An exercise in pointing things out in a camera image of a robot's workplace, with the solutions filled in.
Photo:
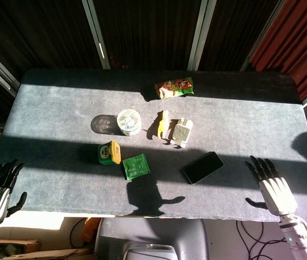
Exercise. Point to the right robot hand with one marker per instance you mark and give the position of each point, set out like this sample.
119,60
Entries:
277,189

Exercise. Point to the black smartphone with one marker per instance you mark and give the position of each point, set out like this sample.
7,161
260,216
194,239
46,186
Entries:
203,167

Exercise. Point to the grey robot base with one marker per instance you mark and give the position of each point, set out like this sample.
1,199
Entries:
153,241

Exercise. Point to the cardboard box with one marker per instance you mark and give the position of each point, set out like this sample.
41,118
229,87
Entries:
15,247

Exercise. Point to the grey table cloth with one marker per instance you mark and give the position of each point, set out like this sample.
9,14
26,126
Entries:
61,151

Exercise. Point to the orange object under table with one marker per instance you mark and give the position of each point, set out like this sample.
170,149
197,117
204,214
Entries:
90,229

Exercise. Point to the green box with yellow lid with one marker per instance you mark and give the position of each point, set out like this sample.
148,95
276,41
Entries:
109,153

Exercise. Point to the yellow toy figure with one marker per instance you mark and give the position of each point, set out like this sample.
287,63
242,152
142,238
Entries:
163,124

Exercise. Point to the green sachet packet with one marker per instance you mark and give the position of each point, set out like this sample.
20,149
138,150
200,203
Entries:
136,166

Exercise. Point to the orange green snack bag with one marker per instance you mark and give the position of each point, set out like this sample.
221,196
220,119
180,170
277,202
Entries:
174,87

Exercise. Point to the red curtain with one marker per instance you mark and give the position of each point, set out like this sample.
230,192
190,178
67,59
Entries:
296,43

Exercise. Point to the clear round plastic container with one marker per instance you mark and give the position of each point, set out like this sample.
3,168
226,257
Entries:
129,122

